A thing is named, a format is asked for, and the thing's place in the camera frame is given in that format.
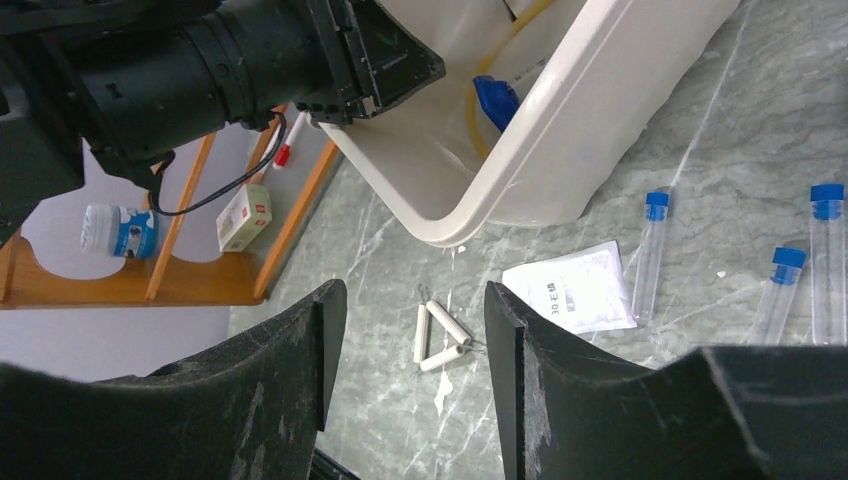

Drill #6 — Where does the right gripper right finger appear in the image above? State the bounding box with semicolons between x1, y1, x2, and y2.
484;282;847;479

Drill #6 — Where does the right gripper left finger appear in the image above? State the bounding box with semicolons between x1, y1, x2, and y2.
1;279;347;479

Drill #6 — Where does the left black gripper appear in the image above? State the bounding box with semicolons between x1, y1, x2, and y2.
291;1;446;126

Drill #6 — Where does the blue capped burette clamp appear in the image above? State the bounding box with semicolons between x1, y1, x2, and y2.
472;75;521;133

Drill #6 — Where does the white clay triangle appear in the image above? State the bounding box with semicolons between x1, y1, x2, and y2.
412;284;473;373

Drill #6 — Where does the white plastic packet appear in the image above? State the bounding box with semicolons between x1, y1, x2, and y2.
501;240;637;335

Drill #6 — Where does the blue cap test tube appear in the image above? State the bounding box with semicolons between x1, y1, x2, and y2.
631;189;671;326
747;246;807;345
809;183;847;346

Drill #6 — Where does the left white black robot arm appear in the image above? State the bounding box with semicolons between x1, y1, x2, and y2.
1;1;445;240

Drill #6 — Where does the orange wooden shelf rack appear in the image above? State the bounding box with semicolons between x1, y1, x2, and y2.
1;141;339;310

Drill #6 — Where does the red white marker on shelf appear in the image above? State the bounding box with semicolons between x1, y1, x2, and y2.
251;111;309;183

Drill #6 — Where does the beige plastic bin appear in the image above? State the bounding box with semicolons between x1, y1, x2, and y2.
325;1;737;247

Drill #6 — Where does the small white box on shelf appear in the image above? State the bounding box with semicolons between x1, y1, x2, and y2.
216;184;272;253

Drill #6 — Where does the blue white roll on shelf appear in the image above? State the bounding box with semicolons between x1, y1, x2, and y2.
80;204;158;259

